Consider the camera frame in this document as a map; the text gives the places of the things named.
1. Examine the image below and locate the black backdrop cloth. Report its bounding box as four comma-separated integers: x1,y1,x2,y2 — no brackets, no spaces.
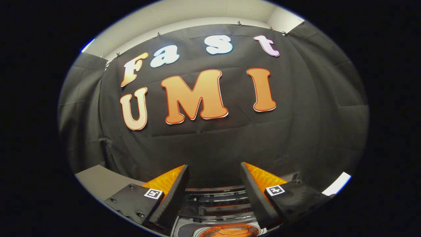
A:
58,20,369,191

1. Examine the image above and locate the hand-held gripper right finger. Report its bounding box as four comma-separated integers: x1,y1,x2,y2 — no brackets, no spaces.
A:
239,162,336,230

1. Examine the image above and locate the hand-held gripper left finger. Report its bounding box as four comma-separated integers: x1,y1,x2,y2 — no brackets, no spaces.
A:
104,165,190,232

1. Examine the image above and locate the grey box stand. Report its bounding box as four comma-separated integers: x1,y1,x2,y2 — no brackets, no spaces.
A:
75,165,147,202

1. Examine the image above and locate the orange polo shirt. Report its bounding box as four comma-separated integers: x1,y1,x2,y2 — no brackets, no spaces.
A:
199,223,262,237

